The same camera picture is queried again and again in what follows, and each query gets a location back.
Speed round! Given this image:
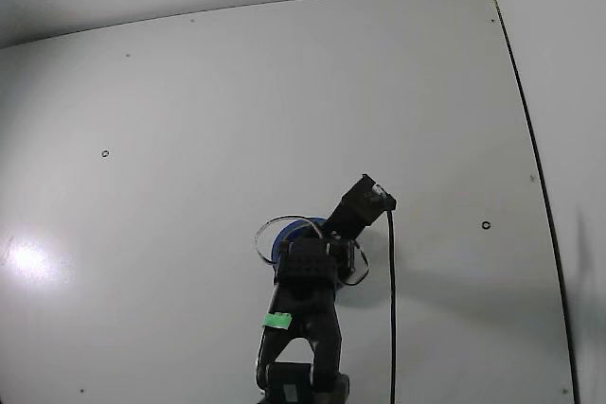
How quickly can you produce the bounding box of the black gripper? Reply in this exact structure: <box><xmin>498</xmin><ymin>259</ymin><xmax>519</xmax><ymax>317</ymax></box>
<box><xmin>276</xmin><ymin>231</ymin><xmax>357</xmax><ymax>285</ymax></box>

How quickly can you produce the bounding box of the green tape strip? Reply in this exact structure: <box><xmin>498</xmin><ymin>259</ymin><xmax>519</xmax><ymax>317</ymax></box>
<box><xmin>261</xmin><ymin>311</ymin><xmax>293</xmax><ymax>331</ymax></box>

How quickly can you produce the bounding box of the thin white wire loop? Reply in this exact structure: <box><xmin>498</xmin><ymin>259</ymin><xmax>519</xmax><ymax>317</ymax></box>
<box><xmin>254</xmin><ymin>216</ymin><xmax>328</xmax><ymax>266</ymax></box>
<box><xmin>340</xmin><ymin>242</ymin><xmax>370</xmax><ymax>288</ymax></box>

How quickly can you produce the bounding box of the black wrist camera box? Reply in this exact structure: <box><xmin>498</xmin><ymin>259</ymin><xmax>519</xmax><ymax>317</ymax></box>
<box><xmin>326</xmin><ymin>172</ymin><xmax>398</xmax><ymax>240</ymax></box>

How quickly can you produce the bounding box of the black camera cable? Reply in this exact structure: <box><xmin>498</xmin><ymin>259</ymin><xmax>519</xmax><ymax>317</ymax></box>
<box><xmin>386</xmin><ymin>207</ymin><xmax>399</xmax><ymax>404</ymax></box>

